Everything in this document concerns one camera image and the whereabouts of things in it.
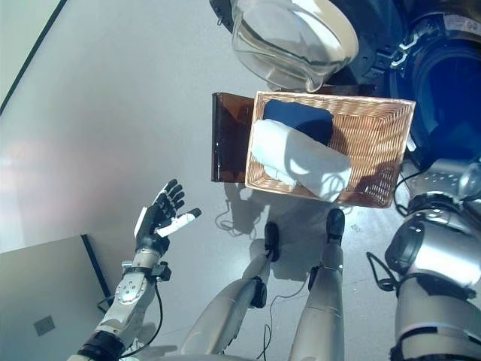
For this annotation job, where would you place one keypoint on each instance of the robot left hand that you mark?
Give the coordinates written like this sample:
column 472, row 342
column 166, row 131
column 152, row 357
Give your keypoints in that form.
column 150, row 229

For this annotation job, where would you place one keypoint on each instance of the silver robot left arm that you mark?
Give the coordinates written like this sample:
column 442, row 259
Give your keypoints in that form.
column 127, row 293

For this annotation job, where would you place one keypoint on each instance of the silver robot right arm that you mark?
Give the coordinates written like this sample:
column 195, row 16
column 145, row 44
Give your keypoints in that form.
column 432, row 255

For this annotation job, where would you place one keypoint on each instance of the round glass washing machine door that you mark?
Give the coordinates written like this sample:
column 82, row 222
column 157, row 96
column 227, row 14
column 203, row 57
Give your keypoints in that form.
column 293, row 41

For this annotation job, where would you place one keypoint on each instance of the grey washing machine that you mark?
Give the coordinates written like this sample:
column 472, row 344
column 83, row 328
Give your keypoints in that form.
column 443, row 94

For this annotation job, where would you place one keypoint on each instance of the silver robot left leg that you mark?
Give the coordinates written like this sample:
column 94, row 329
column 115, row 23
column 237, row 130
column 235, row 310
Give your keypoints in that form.
column 221, row 316

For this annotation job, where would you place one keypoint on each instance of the silver robot leg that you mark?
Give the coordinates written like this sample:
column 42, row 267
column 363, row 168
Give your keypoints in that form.
column 221, row 316
column 323, row 301

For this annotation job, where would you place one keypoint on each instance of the brown translucent acrylic stool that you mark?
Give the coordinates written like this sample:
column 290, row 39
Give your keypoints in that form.
column 229, row 143

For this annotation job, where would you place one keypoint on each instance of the grey box cabinet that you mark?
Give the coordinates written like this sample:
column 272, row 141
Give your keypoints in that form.
column 37, row 286

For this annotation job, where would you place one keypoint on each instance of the folded white cloth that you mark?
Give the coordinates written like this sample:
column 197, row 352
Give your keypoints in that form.
column 293, row 158

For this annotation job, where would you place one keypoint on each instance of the folded navy blue cloth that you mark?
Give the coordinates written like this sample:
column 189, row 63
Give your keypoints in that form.
column 297, row 116

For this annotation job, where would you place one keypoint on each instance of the silver robot right leg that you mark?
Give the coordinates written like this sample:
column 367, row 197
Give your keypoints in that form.
column 323, row 301

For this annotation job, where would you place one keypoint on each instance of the rectangular wicker laundry basket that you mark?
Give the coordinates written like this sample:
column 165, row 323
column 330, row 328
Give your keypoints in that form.
column 368, row 143

